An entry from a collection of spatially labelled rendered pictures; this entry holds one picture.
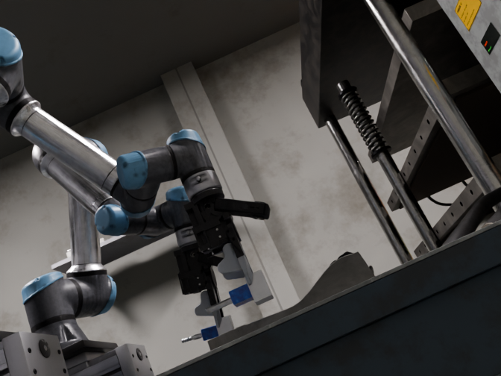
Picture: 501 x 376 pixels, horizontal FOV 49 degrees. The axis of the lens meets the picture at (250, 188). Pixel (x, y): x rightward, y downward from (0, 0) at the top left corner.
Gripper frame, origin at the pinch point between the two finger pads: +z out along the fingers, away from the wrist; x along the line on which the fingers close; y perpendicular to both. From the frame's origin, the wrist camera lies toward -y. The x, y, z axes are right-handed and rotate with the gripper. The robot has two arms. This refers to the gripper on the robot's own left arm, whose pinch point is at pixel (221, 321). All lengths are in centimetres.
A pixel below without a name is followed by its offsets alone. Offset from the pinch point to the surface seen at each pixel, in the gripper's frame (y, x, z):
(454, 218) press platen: -77, -44, -11
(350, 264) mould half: -32.0, 18.7, -4.2
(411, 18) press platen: -73, -8, -66
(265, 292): -13.3, 31.4, -3.1
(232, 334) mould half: -4.0, 19.5, 3.1
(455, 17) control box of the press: -78, 8, -56
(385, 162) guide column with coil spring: -70, -74, -41
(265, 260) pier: -10, -283, -32
